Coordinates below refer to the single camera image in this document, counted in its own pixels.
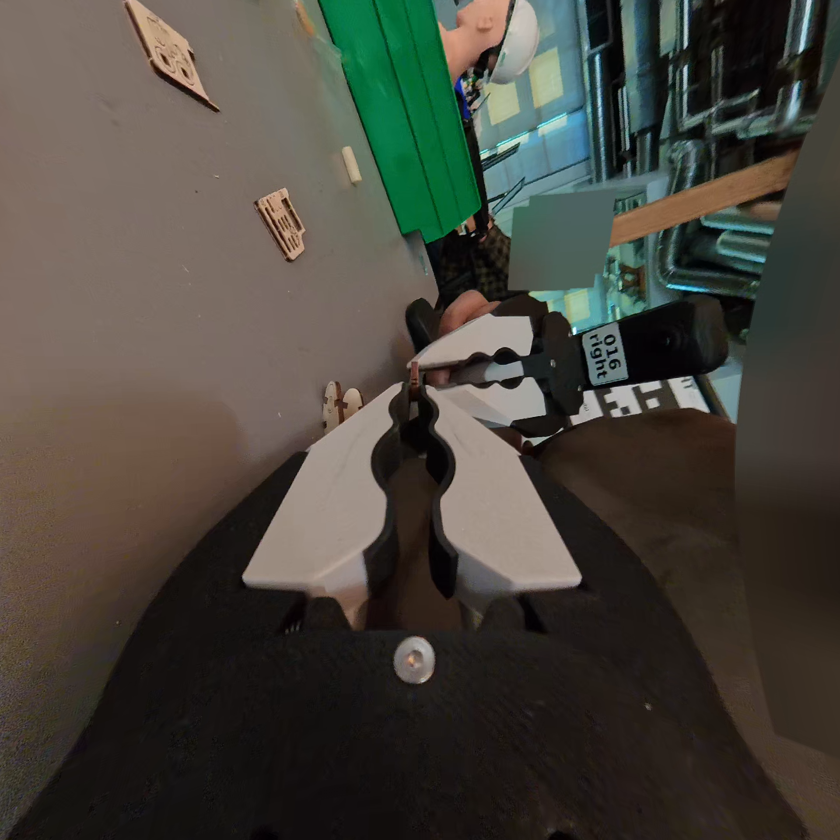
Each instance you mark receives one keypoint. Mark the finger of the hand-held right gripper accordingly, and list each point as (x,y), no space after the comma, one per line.
(482,407)
(485,334)

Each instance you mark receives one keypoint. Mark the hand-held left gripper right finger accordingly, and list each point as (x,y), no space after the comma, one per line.
(505,525)

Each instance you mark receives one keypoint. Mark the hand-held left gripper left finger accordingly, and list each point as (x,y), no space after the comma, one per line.
(315,505)

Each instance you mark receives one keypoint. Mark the small wooden puzzle block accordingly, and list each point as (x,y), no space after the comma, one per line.
(416,387)

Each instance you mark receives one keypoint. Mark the person's right forearm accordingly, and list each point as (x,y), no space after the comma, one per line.
(656,492)

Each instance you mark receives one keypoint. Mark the person's right hand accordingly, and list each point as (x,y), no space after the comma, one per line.
(469,308)

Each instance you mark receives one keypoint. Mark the round-lobed wooden puzzle piece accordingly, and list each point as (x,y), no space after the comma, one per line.
(341,401)

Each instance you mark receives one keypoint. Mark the wooden beam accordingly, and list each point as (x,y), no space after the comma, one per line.
(702,197)

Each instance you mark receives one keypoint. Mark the small white plastic piece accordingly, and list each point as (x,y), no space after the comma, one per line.
(352,165)

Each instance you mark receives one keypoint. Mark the wooden piece with slot grid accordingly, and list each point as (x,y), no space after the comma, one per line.
(281,226)

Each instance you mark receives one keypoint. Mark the green plastic crate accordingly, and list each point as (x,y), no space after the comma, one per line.
(407,111)

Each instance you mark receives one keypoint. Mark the metal ventilation ducts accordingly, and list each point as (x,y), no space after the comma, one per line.
(604,98)

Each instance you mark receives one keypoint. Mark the mannequin head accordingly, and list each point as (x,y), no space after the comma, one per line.
(469,33)

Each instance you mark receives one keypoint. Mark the white safety helmet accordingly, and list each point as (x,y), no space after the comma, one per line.
(518,33)

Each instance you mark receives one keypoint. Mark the wooden piece with round cutouts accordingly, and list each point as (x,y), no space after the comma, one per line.
(174,56)

